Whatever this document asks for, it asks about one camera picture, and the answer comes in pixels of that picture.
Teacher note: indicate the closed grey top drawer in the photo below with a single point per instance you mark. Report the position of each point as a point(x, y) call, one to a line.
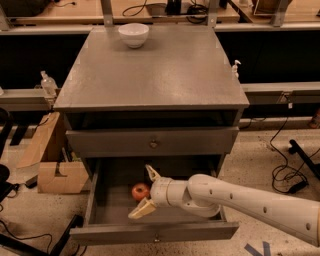
point(152, 141)

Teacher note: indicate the grey wooden drawer cabinet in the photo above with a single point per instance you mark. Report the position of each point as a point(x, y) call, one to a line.
point(179, 78)

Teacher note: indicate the small white pump bottle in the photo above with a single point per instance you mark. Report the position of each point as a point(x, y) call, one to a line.
point(235, 68)

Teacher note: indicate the black stand leg right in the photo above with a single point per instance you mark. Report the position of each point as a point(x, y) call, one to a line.
point(295, 148)

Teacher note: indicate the black power adapter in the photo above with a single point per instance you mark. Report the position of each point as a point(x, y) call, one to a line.
point(297, 187)

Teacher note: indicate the open grey middle drawer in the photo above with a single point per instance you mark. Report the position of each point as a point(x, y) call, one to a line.
point(110, 201)

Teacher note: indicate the clear plastic sanitizer bottle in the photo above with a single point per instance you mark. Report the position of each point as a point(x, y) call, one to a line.
point(48, 84)

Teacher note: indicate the brown cardboard box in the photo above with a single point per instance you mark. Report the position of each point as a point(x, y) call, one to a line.
point(55, 175)

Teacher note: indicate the wooden workbench behind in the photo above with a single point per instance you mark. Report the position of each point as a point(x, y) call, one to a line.
point(90, 12)

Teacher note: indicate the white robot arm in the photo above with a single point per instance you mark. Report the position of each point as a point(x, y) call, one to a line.
point(203, 195)

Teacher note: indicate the white ceramic bowl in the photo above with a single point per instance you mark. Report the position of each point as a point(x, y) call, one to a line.
point(134, 35)

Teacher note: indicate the red apple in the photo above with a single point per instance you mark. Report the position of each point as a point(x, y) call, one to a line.
point(140, 191)

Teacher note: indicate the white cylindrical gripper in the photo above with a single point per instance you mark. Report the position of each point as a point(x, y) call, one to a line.
point(159, 191)

